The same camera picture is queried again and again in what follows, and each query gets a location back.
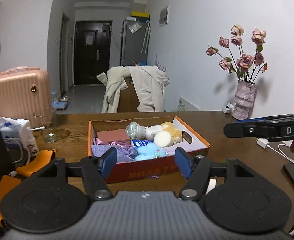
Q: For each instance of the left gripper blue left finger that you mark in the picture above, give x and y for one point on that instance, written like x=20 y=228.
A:
x=94 y=171

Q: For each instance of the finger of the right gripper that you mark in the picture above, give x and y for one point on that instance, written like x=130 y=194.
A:
x=273 y=130
x=267 y=118

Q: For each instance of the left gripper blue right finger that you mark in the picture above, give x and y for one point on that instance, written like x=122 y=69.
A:
x=198 y=170

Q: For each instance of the lilac knitted cloth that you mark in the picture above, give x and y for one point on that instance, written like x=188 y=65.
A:
x=124 y=153

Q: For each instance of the pink layered sponge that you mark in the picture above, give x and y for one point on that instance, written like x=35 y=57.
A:
x=113 y=135

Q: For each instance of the pink satin scrunchie cloth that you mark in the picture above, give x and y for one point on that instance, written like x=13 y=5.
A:
x=122 y=143

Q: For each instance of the light blue plush toy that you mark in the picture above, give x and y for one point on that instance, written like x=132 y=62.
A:
x=150 y=151

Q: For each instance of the blue tissue packet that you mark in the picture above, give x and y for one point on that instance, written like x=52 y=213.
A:
x=140 y=143

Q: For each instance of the white and yellow plush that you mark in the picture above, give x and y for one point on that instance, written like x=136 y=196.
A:
x=176 y=134

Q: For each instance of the white phone charger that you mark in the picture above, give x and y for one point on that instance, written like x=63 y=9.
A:
x=265 y=144

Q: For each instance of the red cardboard box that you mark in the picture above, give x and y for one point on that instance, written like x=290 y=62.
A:
x=192 y=143

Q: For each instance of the pink textured vase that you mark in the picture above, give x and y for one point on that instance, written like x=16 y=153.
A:
x=244 y=99

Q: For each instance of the small white device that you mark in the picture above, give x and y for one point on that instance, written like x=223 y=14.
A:
x=228 y=109

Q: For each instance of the dried pink roses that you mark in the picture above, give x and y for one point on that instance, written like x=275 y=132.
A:
x=246 y=66

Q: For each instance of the clear glass cup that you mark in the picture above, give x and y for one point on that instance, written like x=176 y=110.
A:
x=48 y=129

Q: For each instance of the white spray bottle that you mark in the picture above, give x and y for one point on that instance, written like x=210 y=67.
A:
x=32 y=145

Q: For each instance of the brown chair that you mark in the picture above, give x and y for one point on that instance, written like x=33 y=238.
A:
x=128 y=101

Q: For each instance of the orange resistance band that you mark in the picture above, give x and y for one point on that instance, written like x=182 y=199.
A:
x=7 y=182

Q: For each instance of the white plastic bag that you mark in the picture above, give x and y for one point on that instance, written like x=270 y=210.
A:
x=16 y=131

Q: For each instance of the cream jacket on chair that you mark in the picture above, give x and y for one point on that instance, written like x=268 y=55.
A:
x=149 y=83

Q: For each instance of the pink ribbed suitcase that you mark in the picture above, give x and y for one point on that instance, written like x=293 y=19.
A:
x=26 y=95

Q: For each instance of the dark entrance door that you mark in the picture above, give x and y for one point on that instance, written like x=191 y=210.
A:
x=92 y=45

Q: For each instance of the grey refrigerator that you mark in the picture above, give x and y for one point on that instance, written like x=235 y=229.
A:
x=134 y=42

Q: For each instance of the yellow box on fridge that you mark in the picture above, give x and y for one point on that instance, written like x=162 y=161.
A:
x=140 y=14

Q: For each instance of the wall electrical panel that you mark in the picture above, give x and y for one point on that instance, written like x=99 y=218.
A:
x=164 y=16

